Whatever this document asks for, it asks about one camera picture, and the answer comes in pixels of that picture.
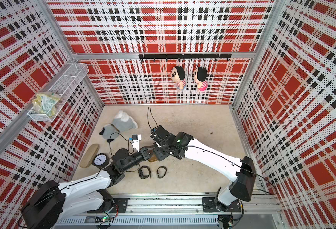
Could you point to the oval wooden tray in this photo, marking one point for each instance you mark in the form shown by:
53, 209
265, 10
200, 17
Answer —
89, 155

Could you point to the grey plush toy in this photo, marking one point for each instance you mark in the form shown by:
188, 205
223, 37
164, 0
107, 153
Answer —
121, 123

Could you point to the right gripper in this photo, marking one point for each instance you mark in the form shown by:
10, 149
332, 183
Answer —
157, 151

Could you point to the white wire basket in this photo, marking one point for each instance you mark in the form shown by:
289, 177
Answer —
65, 85

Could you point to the wooden watch stand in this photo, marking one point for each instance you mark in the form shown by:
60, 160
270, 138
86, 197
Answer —
153, 157

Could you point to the yellow green snack packet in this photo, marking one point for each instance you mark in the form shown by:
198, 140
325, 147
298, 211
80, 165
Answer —
45, 102

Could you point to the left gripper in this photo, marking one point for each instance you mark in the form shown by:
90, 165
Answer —
145, 153

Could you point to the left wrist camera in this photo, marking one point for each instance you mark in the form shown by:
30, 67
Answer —
135, 139

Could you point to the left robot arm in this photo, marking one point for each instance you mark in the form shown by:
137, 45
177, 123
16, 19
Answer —
55, 201

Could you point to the doll with pink shirt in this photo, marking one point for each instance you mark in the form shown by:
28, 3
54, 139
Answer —
200, 78

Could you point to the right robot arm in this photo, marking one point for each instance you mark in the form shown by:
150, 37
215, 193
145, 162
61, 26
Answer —
241, 173

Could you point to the black round alarm clock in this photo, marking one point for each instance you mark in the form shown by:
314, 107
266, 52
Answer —
101, 161

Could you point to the doll with striped shirt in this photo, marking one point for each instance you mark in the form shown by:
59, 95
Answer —
178, 76

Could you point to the black hook rail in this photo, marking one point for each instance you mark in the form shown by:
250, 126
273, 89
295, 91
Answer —
186, 56

